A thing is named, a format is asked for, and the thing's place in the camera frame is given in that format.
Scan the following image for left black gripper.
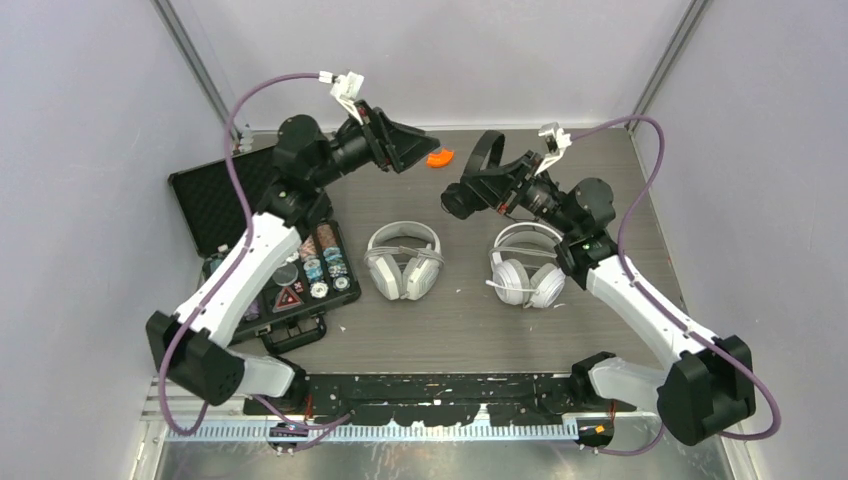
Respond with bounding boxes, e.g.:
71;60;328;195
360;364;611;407
311;100;440;190

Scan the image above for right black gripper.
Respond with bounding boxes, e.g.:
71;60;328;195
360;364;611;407
463;149;580;237

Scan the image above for white round gaming headphones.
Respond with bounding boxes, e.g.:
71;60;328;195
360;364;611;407
485;222;566;309

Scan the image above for white grey angular headphones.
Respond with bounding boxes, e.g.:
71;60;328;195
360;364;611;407
363;221;445;301

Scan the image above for black small headphones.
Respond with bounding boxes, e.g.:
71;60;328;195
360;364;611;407
440;130;529;220

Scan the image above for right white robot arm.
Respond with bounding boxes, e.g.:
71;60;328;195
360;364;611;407
482;152;757;446

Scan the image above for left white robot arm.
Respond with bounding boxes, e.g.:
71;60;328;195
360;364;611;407
146;100;440;414

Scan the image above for black poker chip case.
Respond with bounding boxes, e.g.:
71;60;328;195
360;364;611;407
167;145;363;354

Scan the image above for orange curved plastic piece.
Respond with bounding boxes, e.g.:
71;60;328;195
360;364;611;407
426;149;455;169

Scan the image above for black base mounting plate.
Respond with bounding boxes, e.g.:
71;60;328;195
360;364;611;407
269;373;635;427

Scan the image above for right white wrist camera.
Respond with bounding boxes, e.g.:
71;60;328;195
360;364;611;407
534;122;572;176

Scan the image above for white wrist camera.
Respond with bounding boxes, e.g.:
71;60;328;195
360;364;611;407
318;71;364;125
534;122;572;176

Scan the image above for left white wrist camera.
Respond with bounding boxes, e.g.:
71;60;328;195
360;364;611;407
318;71;364;125

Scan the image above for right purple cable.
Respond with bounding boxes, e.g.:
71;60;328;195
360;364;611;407
569;115;783;442

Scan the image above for purple cable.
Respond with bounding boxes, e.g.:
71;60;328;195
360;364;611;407
569;115;783;442
157;72;333;437

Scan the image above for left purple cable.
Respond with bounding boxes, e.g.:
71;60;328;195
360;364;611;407
157;72;333;437

